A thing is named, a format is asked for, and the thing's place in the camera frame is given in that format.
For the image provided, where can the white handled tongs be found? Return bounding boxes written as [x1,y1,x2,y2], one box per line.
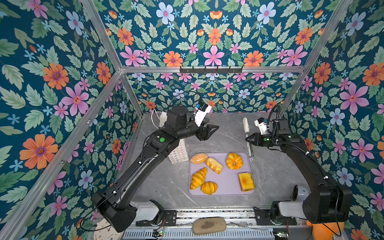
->
[243,118,254,162]

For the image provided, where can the ring shaped golden bread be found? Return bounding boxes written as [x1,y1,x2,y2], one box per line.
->
[226,153,244,170]

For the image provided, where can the white patterned paper bag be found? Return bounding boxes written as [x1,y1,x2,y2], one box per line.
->
[150,109,189,164]

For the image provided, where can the oblong braided bread roll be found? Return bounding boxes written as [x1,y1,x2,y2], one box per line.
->
[205,158,223,175]

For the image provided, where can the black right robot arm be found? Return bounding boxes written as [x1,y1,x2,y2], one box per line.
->
[246,118,353,224]

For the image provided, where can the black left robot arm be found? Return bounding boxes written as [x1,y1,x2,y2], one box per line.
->
[91,102,219,233]

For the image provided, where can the small ridged shell bread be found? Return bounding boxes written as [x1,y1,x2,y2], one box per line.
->
[201,182,218,195]

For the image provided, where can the round sesame bun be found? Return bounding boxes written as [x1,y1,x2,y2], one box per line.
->
[191,153,209,164]

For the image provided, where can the lilac silicone mat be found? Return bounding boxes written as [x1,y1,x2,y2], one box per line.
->
[189,152,255,197]

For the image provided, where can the golden croissant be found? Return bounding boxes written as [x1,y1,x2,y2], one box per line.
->
[190,168,208,190]

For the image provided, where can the square toast slice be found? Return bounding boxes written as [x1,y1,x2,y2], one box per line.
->
[238,173,255,192]

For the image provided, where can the brown stone-like sponge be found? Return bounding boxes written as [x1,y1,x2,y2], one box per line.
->
[192,217,227,236]

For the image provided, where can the white round clock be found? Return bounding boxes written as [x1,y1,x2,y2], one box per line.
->
[92,219,124,240]

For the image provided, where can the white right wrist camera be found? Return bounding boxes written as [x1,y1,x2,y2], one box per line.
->
[255,118,272,135]

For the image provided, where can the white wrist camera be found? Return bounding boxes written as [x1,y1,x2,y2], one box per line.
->
[194,101,212,127]
[255,118,272,135]

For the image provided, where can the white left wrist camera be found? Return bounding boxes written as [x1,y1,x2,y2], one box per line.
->
[194,101,212,127]

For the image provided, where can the black hook rail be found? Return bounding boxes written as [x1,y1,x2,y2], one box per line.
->
[179,66,243,75]

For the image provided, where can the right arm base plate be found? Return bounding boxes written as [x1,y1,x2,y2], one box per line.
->
[253,205,297,226]

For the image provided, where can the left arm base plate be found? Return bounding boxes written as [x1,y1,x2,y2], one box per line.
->
[135,210,178,228]

